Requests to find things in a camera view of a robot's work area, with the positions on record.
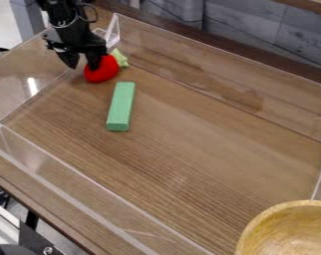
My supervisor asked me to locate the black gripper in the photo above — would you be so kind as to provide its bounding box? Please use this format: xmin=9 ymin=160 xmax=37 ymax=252
xmin=42 ymin=23 xmax=108 ymax=71

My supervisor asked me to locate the red plush fruit green leaf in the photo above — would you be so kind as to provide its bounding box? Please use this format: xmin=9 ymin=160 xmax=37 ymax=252
xmin=84 ymin=49 xmax=129 ymax=84

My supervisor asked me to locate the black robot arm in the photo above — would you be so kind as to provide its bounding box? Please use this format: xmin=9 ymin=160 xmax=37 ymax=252
xmin=36 ymin=0 xmax=108 ymax=71

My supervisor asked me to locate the green rectangular block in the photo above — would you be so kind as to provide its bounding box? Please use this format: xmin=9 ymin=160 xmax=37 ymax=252
xmin=107 ymin=82 xmax=136 ymax=131

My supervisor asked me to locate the wooden bowl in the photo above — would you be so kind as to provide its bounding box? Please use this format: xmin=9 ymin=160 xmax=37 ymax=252
xmin=234 ymin=200 xmax=321 ymax=255

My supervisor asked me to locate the clear acrylic tray enclosure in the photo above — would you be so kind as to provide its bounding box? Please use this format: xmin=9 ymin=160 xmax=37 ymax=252
xmin=0 ymin=12 xmax=321 ymax=255

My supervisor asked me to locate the black metal bracket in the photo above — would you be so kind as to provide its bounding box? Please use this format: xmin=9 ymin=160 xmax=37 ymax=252
xmin=18 ymin=222 xmax=65 ymax=255

